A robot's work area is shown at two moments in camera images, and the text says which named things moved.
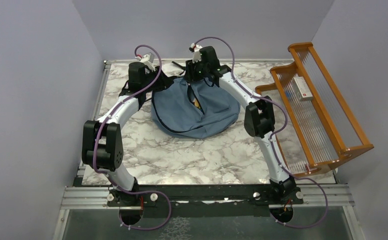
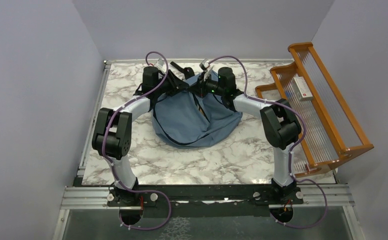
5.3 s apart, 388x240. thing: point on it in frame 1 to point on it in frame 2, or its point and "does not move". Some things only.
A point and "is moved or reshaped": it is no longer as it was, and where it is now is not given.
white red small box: [301, 88] does not move
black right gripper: [188, 74] to [198, 88]
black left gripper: [163, 82] to [176, 85]
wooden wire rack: [315, 130] does not move
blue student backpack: [194, 108] is moved or reshaped
